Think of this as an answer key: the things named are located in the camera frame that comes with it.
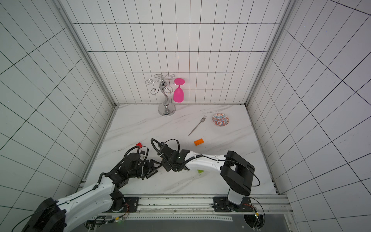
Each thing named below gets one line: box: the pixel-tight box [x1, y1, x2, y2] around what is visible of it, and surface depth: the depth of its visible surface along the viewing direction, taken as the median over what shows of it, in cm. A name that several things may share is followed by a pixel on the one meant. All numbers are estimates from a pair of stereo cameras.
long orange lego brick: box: [193, 138, 204, 146], surface depth 99 cm
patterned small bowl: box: [212, 113, 230, 128], surface depth 109 cm
